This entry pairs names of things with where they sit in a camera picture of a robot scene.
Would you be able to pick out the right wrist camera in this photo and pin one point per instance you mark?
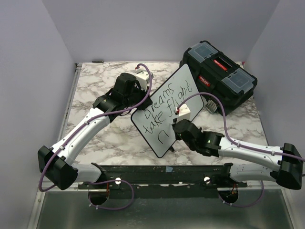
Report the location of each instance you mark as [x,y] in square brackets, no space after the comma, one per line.
[183,112]

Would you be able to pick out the black red toolbox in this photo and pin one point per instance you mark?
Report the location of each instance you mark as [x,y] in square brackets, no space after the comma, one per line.
[217,74]

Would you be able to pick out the white whiteboard black frame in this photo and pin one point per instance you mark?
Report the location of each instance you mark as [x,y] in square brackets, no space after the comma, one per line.
[155,123]

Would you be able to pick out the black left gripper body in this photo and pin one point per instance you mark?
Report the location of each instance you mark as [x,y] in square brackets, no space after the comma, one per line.
[138,95]

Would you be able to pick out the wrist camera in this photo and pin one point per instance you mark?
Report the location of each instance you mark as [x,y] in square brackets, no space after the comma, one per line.
[183,112]
[142,79]

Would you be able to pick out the black mounting base bar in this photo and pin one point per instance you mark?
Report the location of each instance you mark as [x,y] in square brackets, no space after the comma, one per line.
[153,182]

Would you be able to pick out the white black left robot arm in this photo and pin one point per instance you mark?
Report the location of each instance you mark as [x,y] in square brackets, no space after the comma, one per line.
[57,162]

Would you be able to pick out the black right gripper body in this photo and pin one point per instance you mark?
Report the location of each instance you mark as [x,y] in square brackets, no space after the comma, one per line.
[177,136]

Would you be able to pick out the blue tape piece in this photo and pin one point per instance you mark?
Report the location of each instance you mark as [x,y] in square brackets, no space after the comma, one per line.
[168,169]

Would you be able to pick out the aluminium side rail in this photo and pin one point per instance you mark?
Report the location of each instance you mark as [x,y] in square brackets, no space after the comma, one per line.
[67,110]

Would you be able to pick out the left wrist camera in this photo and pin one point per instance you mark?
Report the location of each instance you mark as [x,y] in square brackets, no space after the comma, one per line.
[142,79]

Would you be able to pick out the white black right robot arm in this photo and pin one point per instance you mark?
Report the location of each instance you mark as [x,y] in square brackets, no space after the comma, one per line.
[282,165]

